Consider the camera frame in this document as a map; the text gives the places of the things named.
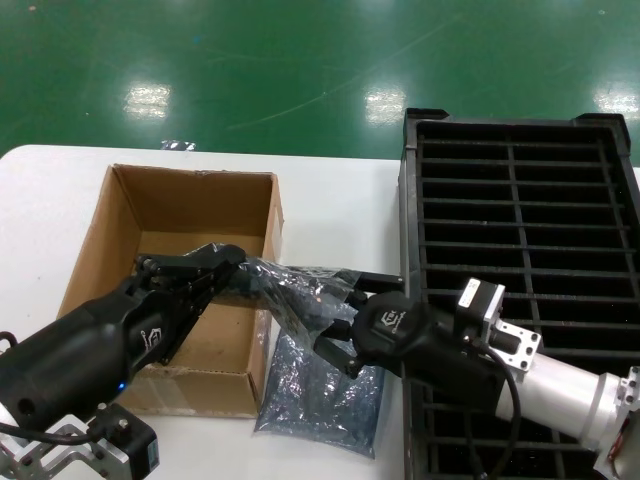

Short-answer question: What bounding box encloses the right wrist bracket with motor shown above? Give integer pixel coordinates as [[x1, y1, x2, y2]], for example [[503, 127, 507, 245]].
[[454, 277, 545, 374]]

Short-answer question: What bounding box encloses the black slotted plastic container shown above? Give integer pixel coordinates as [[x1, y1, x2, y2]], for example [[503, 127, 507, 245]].
[[397, 107, 640, 480]]

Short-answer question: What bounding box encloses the brown cardboard box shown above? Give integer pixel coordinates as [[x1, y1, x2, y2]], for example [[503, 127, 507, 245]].
[[54, 163, 286, 419]]

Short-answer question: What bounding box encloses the dark antistatic bag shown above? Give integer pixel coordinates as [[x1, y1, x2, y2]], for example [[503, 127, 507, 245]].
[[222, 255, 374, 351]]

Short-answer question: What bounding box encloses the left wrist bracket with motor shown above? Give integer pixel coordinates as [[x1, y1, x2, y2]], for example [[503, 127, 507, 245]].
[[0, 403, 162, 480]]

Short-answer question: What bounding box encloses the wrist bracket with motor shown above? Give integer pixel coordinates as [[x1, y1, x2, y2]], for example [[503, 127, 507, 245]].
[[454, 277, 545, 374], [0, 403, 162, 480]]

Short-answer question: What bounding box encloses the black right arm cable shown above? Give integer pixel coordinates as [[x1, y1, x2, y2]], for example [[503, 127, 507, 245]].
[[462, 337, 524, 480]]

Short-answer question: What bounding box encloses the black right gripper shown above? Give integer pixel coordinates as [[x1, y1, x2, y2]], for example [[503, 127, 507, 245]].
[[314, 270, 504, 414]]

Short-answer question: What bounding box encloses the empty blue-grey antistatic bag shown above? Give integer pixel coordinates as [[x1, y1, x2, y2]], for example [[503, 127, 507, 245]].
[[252, 312, 389, 459]]

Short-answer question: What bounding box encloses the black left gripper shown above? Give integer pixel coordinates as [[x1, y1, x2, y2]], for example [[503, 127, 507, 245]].
[[0, 243, 247, 432]]

